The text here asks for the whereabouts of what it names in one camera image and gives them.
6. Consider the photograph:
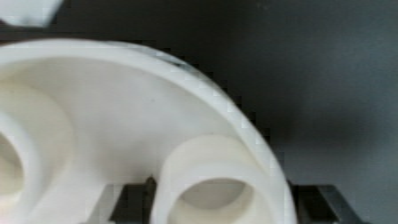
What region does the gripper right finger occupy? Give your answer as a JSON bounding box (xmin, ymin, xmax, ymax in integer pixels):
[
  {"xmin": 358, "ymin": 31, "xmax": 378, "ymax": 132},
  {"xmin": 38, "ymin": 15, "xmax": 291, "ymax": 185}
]
[{"xmin": 289, "ymin": 184, "xmax": 367, "ymax": 224}]

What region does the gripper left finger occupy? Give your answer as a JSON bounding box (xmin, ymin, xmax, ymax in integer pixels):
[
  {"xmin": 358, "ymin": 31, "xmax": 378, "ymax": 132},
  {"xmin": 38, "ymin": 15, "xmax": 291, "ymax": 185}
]
[{"xmin": 104, "ymin": 177, "xmax": 156, "ymax": 224}]

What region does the white stool leg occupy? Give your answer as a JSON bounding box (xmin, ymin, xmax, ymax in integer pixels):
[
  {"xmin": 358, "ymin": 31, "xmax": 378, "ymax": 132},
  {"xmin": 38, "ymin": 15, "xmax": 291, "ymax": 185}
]
[{"xmin": 0, "ymin": 0, "xmax": 63, "ymax": 27}]

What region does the white round stool seat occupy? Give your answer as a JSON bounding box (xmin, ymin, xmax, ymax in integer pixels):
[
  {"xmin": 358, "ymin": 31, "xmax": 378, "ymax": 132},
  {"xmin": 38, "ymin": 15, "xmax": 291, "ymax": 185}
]
[{"xmin": 0, "ymin": 39, "xmax": 296, "ymax": 224}]

